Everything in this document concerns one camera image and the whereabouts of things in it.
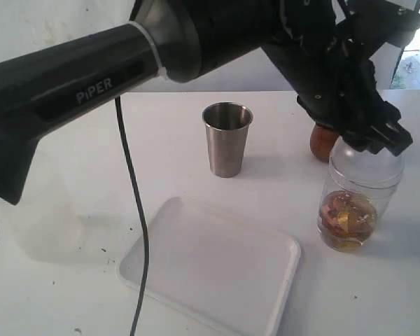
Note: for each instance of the translucent plastic container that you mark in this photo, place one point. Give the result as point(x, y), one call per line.
point(48, 227)

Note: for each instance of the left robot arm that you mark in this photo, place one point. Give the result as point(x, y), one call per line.
point(42, 91)

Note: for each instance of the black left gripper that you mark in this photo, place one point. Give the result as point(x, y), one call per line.
point(327, 65)

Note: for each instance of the white plastic tray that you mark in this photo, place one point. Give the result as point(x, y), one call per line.
point(221, 269)

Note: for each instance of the clear shaker cup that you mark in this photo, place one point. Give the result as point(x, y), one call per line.
point(380, 198)

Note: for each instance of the brown wooden cup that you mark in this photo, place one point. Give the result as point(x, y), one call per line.
point(322, 141)

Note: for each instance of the chocolate pieces and gold coins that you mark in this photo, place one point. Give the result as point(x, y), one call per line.
point(346, 220)

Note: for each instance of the stainless steel cup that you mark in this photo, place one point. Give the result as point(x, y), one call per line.
point(227, 126)

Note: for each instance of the clear shaker lid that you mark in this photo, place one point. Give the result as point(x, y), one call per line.
point(351, 168)

